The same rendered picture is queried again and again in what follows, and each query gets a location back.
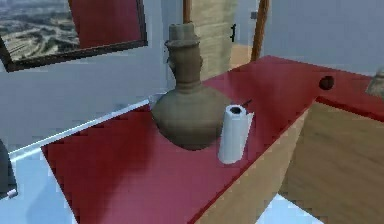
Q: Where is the small dark round object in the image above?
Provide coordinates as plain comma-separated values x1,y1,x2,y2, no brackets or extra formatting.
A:
318,75,335,91

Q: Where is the brown clay vase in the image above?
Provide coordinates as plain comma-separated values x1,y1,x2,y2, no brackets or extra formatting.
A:
151,22,232,151

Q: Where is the red topped wooden counter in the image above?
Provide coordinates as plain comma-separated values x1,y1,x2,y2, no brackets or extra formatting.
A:
41,55,384,224

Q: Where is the dark grey rounded object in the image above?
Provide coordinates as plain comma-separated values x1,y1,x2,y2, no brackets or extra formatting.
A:
0,139,19,200

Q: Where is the white paper towel roll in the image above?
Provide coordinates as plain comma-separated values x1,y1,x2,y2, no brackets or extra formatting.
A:
217,104,255,165

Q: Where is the tan object at counter edge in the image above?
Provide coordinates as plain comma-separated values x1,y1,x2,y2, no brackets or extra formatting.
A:
365,67,384,100

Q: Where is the pale wooden room door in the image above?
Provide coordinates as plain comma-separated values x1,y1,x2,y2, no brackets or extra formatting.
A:
190,0,238,81

